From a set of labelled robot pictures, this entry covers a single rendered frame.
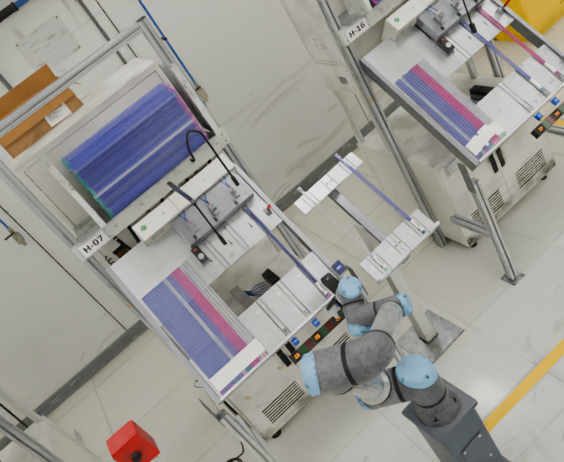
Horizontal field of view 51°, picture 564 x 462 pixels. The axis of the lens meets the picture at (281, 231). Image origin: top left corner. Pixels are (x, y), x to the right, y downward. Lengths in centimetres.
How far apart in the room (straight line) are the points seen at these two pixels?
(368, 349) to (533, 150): 209
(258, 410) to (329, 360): 136
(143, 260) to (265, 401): 91
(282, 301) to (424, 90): 113
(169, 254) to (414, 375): 112
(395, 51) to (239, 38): 151
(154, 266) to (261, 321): 50
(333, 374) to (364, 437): 131
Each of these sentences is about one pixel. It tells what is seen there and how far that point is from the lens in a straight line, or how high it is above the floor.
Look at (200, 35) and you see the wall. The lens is 399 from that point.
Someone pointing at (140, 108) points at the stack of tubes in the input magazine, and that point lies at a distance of 235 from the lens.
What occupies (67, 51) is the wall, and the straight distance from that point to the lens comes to 378.
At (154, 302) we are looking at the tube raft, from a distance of 242.
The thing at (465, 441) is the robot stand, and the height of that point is 43.
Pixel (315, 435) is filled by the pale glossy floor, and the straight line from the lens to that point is 298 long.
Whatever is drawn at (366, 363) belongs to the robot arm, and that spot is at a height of 112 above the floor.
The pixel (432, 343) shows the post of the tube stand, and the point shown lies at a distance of 299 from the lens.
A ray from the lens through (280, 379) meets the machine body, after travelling 285.
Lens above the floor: 224
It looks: 32 degrees down
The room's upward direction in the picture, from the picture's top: 35 degrees counter-clockwise
